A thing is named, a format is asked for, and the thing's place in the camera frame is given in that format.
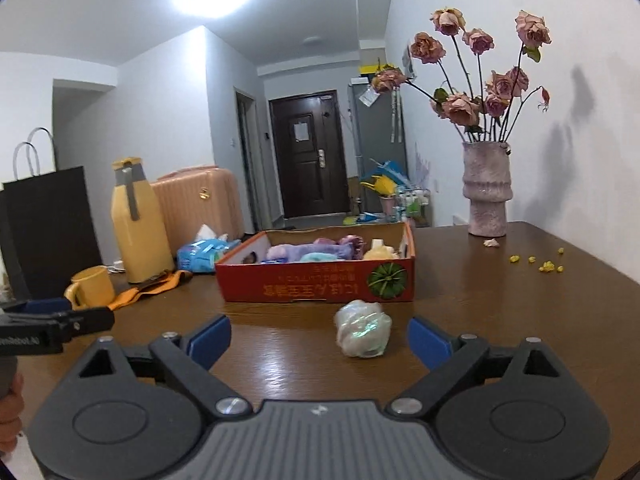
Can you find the red cardboard box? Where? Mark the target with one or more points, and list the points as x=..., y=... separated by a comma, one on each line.
x=335, y=281

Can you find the pink suitcase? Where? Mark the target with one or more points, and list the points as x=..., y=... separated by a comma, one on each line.
x=199, y=196

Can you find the black paper bag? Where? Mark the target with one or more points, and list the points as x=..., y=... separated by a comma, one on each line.
x=47, y=232

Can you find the light blue plush toy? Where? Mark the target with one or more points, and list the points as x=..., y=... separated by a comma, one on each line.
x=318, y=257

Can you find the grey refrigerator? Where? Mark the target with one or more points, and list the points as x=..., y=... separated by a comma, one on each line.
x=377, y=137

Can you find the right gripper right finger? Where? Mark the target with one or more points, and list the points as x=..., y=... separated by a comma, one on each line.
x=452, y=364

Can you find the yellow box on fridge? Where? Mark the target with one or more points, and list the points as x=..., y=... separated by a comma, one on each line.
x=370, y=70

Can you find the yellow mug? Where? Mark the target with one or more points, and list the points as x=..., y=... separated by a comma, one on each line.
x=90, y=288

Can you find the yellow thermos jug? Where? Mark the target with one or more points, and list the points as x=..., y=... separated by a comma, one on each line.
x=138, y=224

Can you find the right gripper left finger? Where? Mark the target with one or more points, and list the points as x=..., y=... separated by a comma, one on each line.
x=186, y=362

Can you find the pink ceramic vase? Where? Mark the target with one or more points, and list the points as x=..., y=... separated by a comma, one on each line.
x=487, y=185

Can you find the person's left hand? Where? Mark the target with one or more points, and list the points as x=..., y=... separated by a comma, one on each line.
x=11, y=408

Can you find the purple fabric pouch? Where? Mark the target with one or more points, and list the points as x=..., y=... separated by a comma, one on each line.
x=349, y=247

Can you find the iridescent white scrunchie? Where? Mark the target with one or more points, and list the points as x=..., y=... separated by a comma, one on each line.
x=362, y=329

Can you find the blue tissue pack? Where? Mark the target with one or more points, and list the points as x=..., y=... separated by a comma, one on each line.
x=201, y=255

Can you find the yellow blue bags pile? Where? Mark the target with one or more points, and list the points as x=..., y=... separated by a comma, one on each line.
x=386, y=179

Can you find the dried pink roses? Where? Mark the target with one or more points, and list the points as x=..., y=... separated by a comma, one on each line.
x=482, y=106

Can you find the dark brown door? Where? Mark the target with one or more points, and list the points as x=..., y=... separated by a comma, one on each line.
x=307, y=134

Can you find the yellow petal crumbs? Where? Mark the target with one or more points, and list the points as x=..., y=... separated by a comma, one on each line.
x=543, y=266

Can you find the yellow white plush toy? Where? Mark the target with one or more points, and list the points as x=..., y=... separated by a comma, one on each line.
x=380, y=251

